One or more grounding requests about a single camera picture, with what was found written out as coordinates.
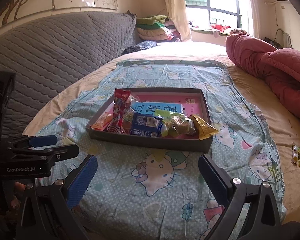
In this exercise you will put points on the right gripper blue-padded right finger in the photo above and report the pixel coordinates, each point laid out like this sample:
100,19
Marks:
262,220

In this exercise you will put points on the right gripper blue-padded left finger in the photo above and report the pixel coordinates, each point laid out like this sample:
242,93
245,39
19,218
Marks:
47,210

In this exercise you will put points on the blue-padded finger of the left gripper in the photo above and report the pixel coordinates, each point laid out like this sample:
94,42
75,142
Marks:
47,156
26,141

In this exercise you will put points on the orange cat snack packet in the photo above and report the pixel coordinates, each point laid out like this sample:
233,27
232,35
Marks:
102,122

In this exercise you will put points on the clear yellow cake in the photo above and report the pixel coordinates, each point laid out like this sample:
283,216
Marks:
127,121

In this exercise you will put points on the yellow snack packet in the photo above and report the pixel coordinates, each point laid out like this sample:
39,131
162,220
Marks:
204,129

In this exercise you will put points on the red cartoon snack packet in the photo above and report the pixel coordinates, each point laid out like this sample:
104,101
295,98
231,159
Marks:
121,97

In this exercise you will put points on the clear red candy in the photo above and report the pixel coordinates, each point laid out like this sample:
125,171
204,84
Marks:
133,98

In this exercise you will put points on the blue cookie packet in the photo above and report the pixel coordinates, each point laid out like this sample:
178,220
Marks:
146,126

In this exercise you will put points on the green snack packet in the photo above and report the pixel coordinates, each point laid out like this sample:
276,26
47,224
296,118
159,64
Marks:
168,127

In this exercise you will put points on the person's left hand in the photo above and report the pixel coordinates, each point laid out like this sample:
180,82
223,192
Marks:
11,193

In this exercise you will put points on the small candy on bedsheet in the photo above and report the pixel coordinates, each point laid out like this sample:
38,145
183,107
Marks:
296,155

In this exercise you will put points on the dark shallow cardboard tray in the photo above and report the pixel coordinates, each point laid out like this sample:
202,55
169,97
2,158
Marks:
169,143

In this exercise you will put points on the grey quilted headboard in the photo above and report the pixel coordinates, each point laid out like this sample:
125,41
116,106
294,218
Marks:
51,53

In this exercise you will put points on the Hello Kitty teal blanket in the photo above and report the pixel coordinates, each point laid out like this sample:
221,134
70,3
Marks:
165,167

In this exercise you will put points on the pink and blue book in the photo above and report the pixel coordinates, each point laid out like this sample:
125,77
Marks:
180,103

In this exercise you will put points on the dark patterned pillow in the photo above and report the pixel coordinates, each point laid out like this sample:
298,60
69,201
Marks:
139,47

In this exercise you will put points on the red quilted comforter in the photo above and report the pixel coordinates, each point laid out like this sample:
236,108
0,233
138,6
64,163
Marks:
279,68

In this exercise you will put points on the stack of folded clothes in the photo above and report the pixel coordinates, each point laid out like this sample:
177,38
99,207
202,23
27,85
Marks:
157,28

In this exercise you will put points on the cream curtain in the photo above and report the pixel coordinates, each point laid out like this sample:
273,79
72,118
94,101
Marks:
176,10

